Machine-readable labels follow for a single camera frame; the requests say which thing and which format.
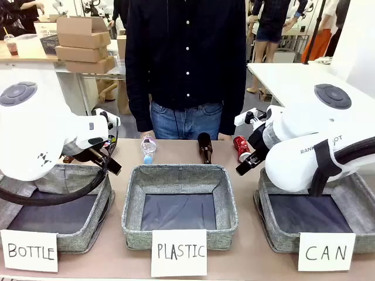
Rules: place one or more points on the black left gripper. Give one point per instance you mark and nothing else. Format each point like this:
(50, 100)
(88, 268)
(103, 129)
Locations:
(85, 153)

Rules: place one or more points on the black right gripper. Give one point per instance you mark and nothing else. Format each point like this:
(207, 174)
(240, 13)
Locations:
(258, 140)

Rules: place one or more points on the red Coca-Cola can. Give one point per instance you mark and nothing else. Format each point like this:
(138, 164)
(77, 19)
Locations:
(241, 147)

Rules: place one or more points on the clear plastic water bottle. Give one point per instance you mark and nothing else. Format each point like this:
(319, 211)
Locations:
(149, 150)

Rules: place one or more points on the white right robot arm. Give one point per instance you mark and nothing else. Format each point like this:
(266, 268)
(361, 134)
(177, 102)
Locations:
(293, 169)

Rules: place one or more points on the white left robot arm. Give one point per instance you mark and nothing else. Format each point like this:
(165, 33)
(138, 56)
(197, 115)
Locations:
(29, 131)

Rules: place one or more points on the person's right forearm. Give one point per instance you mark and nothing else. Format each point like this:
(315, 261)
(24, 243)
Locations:
(139, 111)

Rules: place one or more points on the person's left forearm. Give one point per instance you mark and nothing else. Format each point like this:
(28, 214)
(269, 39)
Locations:
(233, 111)

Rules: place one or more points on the colourful drink can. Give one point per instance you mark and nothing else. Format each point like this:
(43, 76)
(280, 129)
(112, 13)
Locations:
(109, 143)

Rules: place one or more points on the grey fabric basket labelled plastic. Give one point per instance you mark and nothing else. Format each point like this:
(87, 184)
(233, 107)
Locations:
(175, 181)

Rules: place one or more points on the grey fabric basket labelled bottle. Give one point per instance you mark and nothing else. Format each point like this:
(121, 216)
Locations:
(88, 234)

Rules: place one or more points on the grey fabric basket labelled can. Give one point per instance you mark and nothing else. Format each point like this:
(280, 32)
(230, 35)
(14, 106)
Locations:
(360, 199)

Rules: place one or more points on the white paper label CAN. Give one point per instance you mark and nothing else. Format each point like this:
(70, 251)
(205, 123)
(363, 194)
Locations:
(326, 251)

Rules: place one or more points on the black mesh basket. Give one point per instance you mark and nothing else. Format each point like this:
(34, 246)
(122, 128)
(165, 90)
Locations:
(49, 44)

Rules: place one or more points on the person's left hand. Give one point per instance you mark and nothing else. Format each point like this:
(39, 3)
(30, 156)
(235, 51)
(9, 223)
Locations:
(225, 137)

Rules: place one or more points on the person's right hand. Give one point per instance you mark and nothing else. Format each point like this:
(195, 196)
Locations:
(146, 135)

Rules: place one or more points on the small brown glass bottle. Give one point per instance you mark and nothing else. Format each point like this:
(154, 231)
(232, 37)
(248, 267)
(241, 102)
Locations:
(68, 159)

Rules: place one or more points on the white table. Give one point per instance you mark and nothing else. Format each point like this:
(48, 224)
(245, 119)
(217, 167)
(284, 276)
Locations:
(293, 79)

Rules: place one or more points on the white paper label PLASTIC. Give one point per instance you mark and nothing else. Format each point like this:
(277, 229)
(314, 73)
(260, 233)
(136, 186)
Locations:
(178, 251)

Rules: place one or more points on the flat closed cardboard box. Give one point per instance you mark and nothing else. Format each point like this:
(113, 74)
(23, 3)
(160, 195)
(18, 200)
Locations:
(90, 65)
(79, 54)

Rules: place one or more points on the white paper label BOTTLE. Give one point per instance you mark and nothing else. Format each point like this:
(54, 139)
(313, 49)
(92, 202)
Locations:
(29, 251)

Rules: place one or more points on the person in dark shirt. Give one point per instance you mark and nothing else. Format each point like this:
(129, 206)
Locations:
(184, 58)

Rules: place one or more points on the open cardboard box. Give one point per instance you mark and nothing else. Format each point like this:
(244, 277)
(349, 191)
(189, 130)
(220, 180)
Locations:
(82, 32)

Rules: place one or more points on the wooden side table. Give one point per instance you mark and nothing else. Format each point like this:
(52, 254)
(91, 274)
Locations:
(26, 58)

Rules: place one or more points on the bystander in blue shorts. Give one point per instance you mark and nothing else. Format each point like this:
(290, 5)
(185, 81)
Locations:
(271, 23)

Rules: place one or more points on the bystander in orange skirt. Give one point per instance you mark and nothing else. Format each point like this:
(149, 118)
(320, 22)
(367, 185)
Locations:
(320, 38)

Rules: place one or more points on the black tripod pole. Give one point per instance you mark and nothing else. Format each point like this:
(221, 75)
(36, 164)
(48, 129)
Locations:
(315, 32)

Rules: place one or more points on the white storage container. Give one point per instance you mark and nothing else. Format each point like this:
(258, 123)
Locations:
(29, 45)

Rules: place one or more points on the white plastic crate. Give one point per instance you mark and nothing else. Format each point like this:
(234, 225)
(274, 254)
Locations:
(45, 29)

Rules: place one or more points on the plastic cup with drink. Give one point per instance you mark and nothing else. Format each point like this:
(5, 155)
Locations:
(11, 45)

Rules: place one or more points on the bystander in black top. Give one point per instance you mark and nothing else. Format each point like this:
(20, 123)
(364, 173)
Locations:
(17, 14)

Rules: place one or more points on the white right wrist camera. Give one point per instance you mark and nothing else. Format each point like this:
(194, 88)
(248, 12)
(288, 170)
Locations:
(249, 117)

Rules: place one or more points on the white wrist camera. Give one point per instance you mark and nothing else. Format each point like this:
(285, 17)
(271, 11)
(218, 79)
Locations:
(107, 117)
(249, 117)

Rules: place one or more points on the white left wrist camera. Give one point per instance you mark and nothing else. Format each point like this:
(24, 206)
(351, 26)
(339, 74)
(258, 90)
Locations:
(107, 117)

